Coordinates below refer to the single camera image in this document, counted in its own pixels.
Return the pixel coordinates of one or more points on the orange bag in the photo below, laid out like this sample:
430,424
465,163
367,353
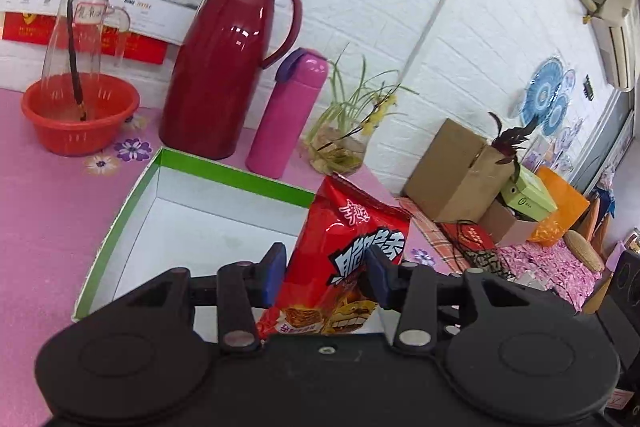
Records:
565,207

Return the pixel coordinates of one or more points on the green cardboard box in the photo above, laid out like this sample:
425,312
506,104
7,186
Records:
200,227

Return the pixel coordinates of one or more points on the white air conditioner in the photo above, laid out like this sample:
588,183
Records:
617,42

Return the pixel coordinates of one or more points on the pink floral tablecloth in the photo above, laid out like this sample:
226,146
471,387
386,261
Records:
45,217

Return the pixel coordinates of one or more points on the glass pitcher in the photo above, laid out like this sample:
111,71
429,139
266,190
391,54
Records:
97,47

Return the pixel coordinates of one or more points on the black stick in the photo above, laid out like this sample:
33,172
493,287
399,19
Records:
72,32

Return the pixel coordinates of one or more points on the dark box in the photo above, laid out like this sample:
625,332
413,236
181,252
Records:
627,279

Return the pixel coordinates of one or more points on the red snack bag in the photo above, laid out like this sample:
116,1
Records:
340,232

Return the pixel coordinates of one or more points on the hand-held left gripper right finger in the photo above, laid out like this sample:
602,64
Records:
376,279

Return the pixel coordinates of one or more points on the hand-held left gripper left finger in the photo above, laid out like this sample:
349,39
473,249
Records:
273,274

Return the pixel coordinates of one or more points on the green shoe box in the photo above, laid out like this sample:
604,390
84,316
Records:
530,197

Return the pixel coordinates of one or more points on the pink floral blanket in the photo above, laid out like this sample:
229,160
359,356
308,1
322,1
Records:
550,267

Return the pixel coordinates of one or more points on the blue paper fan decoration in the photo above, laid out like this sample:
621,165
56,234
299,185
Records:
545,97

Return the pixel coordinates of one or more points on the red pouch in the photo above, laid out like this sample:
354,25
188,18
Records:
467,237

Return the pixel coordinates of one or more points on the woven tan cushion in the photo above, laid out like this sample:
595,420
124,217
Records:
585,252

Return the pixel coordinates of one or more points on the pink bottle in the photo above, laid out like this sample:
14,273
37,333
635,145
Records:
285,122

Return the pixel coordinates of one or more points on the dark red thermos jug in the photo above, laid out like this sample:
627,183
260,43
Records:
215,72

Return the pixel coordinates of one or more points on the brown patterned bag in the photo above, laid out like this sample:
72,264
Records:
492,264

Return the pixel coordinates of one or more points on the small cardboard box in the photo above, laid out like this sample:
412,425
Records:
505,224

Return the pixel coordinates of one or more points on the large cardboard box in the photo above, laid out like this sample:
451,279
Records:
450,172

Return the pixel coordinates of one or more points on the red plastic bowl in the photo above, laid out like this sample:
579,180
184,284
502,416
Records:
75,139

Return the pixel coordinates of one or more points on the purple plant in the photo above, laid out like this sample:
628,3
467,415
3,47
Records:
510,139

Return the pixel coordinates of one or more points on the green plant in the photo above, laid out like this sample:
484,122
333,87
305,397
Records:
350,102

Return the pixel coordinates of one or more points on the glass vase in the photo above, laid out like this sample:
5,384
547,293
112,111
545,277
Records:
340,157

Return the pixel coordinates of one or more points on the black wall sign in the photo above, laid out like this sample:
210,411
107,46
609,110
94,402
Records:
588,88

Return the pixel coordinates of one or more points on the orange plaid cloth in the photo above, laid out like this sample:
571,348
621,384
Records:
435,237

